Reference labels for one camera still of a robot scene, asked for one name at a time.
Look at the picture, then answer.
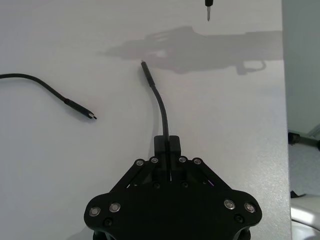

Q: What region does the black stand leg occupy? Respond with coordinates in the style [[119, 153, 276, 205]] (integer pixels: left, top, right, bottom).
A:
[[287, 129, 320, 152]]

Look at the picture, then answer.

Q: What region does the pale grey rounded base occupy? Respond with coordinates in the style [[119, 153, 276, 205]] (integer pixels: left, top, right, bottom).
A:
[[290, 192, 320, 240]]

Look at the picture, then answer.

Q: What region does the black cable with slim plug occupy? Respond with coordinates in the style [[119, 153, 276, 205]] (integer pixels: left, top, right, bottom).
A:
[[140, 59, 171, 138]]

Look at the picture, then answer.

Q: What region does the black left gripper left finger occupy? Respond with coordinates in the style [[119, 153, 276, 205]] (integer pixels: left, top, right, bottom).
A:
[[84, 135, 168, 224]]

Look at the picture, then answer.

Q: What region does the black cable with flat plug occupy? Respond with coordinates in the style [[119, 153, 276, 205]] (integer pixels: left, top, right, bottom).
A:
[[0, 72, 99, 122]]

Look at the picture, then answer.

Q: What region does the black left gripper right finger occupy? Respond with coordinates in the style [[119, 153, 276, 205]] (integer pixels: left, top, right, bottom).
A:
[[169, 135, 264, 225]]

